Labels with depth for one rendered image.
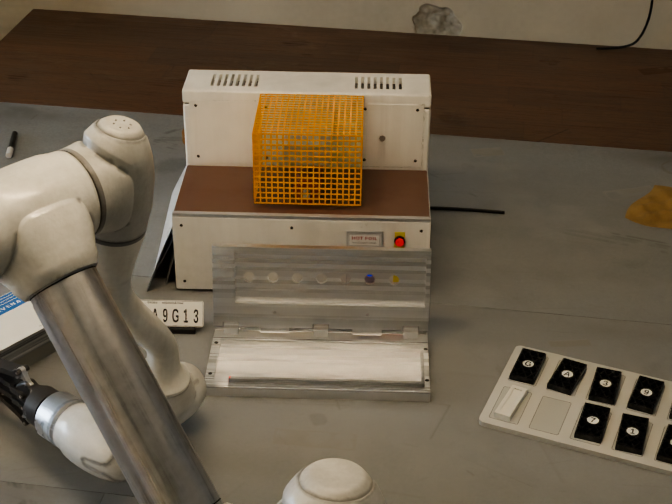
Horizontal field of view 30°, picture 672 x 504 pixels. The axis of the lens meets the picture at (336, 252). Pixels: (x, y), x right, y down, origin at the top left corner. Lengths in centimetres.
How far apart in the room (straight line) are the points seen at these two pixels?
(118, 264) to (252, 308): 69
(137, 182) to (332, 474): 50
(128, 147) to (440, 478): 87
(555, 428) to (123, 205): 99
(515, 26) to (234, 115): 155
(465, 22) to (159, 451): 267
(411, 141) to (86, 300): 126
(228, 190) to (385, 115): 38
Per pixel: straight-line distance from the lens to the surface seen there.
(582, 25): 415
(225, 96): 279
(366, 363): 251
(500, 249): 295
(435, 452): 234
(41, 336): 259
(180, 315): 264
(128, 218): 184
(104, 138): 180
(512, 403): 244
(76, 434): 220
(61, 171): 176
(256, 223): 267
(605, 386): 251
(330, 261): 253
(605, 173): 334
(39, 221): 171
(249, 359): 252
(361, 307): 255
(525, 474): 231
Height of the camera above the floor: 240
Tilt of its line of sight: 31 degrees down
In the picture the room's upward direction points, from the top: 1 degrees clockwise
